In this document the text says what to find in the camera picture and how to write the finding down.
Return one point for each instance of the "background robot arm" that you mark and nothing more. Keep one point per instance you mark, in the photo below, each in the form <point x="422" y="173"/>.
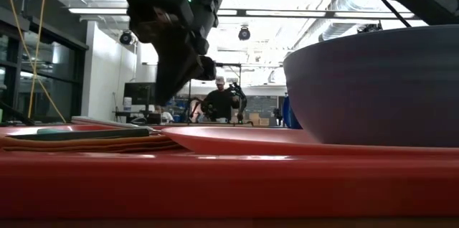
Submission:
<point x="240" y="95"/>
<point x="201" y="108"/>

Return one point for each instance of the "blue bowl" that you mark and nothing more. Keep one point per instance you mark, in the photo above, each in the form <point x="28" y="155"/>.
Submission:
<point x="376" y="88"/>

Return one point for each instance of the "black ceiling track light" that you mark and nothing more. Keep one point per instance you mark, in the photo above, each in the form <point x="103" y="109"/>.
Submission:
<point x="369" y="27"/>

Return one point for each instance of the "pink plate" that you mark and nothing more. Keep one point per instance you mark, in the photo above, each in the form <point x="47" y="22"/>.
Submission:
<point x="251" y="142"/>

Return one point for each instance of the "brown cloth napkin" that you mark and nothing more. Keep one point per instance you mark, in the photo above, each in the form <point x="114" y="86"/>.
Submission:
<point x="89" y="145"/>

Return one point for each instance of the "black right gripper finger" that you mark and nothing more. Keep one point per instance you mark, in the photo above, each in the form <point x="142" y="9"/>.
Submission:
<point x="207" y="68"/>
<point x="175" y="74"/>

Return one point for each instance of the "cardboard boxes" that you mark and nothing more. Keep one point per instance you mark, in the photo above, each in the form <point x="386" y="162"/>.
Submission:
<point x="259" y="118"/>

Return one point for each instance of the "black overhead light bar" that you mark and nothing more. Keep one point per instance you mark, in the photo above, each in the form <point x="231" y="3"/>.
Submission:
<point x="240" y="12"/>

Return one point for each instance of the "black ceiling spotlight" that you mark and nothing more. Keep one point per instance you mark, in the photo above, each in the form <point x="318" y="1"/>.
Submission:
<point x="126" y="37"/>
<point x="244" y="33"/>

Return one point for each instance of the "person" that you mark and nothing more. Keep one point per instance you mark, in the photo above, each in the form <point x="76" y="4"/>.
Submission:
<point x="220" y="104"/>

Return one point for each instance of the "black computer monitor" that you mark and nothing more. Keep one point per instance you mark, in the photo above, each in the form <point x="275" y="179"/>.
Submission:
<point x="138" y="93"/>

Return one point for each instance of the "blue mug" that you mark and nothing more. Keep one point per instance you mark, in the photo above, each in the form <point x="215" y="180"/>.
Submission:
<point x="292" y="117"/>

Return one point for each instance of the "red plastic tray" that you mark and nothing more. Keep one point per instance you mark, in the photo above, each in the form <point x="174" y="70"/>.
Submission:
<point x="215" y="185"/>

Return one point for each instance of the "black background stand frame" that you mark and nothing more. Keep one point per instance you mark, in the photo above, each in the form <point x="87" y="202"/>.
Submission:
<point x="233" y="65"/>

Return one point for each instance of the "silver ventilation duct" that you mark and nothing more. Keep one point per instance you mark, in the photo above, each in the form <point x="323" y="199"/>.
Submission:
<point x="333" y="31"/>

